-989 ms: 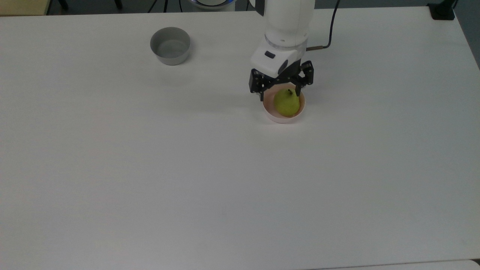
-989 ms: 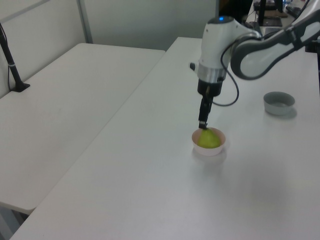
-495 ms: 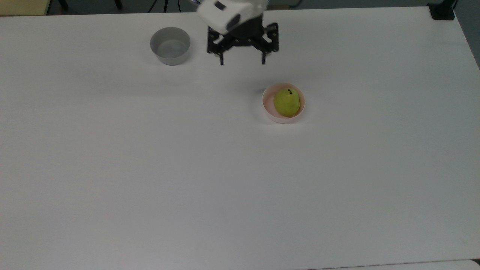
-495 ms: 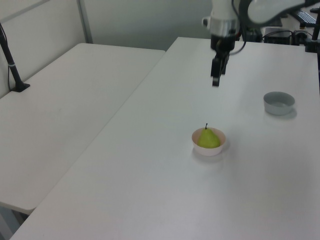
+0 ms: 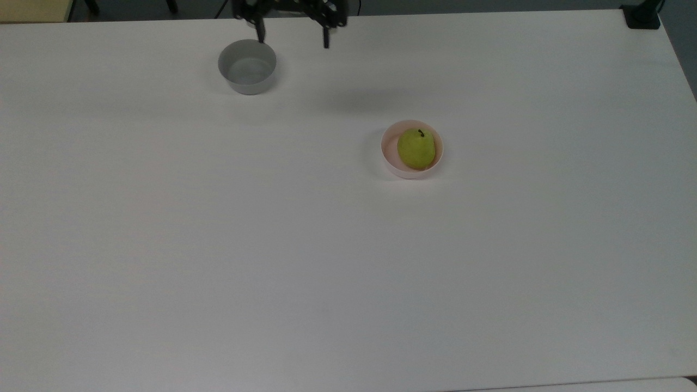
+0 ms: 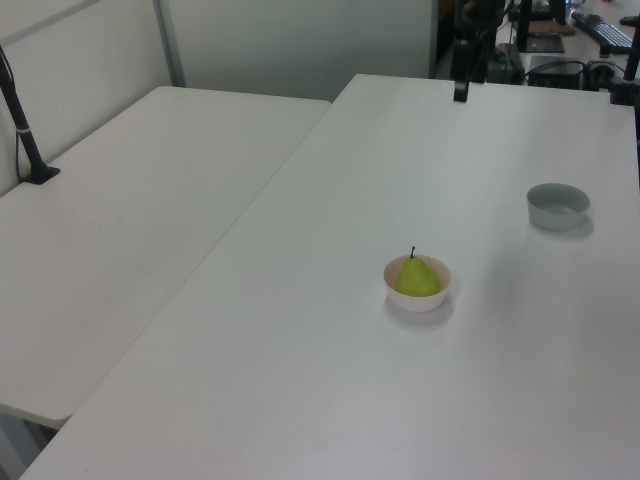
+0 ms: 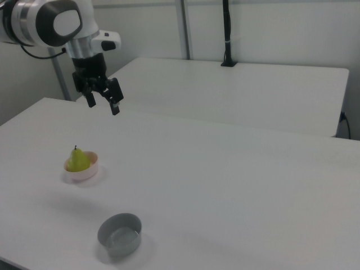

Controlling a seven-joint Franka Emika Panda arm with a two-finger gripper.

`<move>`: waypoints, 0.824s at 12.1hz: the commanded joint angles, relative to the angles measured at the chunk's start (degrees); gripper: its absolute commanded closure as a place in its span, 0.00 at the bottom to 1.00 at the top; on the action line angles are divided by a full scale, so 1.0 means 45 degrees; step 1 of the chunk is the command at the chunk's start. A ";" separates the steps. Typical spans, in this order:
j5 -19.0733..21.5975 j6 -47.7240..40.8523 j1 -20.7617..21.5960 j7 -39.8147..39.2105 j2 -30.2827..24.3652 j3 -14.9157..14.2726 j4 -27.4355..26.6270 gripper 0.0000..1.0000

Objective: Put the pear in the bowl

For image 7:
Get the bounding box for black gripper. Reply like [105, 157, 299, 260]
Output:
[71, 53, 125, 116]

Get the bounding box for green pear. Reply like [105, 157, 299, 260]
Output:
[66, 144, 91, 173]

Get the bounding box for pink bowl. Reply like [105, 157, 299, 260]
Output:
[62, 151, 100, 182]

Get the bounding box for grey bowl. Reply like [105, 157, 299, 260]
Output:
[97, 213, 142, 257]

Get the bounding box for white rectangular table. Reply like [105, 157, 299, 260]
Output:
[75, 57, 350, 138]

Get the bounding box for grey metal frame post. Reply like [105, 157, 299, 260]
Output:
[47, 47, 72, 102]

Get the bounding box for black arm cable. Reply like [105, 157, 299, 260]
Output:
[20, 44, 68, 60]

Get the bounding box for grey metal wall post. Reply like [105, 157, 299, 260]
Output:
[174, 0, 194, 60]

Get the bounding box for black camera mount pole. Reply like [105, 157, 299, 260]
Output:
[220, 0, 239, 68]

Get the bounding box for black power cable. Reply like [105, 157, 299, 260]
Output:
[339, 111, 353, 140]

